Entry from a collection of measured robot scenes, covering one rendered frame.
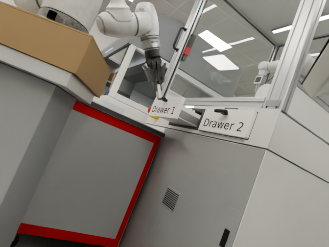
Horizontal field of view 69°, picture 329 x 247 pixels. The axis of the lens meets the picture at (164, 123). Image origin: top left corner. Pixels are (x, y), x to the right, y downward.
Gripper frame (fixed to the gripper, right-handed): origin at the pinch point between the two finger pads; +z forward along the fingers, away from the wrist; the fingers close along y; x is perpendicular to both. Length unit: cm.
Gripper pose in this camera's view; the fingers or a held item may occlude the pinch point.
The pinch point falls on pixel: (158, 91)
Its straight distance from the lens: 122.1
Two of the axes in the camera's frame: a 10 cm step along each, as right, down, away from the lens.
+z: 1.5, 9.7, 1.8
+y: 8.7, -2.2, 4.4
